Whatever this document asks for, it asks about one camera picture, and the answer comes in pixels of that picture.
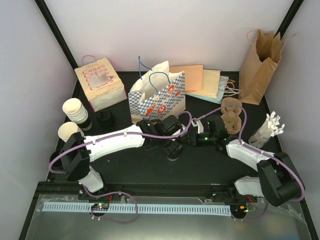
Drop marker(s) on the paper cup stack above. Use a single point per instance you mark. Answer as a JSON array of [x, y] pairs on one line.
[[77, 113], [67, 129]]

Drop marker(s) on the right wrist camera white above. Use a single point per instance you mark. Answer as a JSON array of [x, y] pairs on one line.
[[196, 123]]

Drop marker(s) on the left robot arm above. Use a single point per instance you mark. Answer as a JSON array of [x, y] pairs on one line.
[[83, 150]]

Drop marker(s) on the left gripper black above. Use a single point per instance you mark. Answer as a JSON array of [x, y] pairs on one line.
[[177, 143]]

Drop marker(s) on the light blue flat paper bag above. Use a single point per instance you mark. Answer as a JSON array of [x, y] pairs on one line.
[[226, 88]]

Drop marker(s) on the standing brown paper bag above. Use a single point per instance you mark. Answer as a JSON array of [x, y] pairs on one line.
[[259, 66]]

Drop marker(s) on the tan flat paper bag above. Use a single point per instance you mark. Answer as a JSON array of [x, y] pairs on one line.
[[210, 84]]

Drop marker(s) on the orange flat paper bag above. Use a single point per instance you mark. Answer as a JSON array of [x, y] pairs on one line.
[[193, 76]]

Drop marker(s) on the blue checkered paper bag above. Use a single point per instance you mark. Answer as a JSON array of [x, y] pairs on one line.
[[157, 94]]

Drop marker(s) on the near paper cup stack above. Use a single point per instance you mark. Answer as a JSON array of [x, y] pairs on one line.
[[67, 129]]

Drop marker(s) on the left black frame post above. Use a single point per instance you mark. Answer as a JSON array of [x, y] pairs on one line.
[[45, 11]]

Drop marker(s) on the light blue cable duct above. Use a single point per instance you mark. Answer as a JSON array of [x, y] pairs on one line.
[[130, 208]]

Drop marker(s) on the right black frame post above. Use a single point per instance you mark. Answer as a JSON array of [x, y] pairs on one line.
[[289, 16]]

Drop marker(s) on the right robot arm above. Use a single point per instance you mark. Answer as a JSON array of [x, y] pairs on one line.
[[277, 181]]

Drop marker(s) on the Cakes printed paper bag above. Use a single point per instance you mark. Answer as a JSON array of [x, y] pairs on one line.
[[101, 84]]

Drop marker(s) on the far paper cup stack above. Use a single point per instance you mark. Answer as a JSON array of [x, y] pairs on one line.
[[77, 113]]

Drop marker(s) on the black frame post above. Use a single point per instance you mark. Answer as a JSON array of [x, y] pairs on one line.
[[45, 11], [289, 16]]

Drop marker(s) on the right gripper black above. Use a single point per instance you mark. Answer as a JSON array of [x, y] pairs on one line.
[[193, 140]]

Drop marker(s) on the black coffee cup lids stack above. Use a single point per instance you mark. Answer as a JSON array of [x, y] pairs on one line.
[[105, 118]]

